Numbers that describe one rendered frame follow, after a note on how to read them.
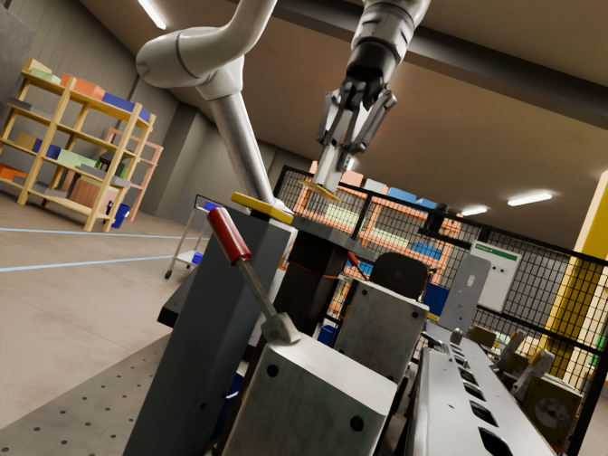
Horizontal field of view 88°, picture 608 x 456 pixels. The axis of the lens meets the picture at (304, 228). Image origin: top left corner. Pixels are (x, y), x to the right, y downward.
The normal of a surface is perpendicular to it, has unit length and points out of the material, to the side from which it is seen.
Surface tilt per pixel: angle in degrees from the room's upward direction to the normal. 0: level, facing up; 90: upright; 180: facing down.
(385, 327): 90
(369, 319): 90
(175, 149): 90
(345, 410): 90
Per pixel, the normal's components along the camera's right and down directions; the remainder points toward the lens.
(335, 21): -0.07, -0.05
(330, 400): -0.37, -0.17
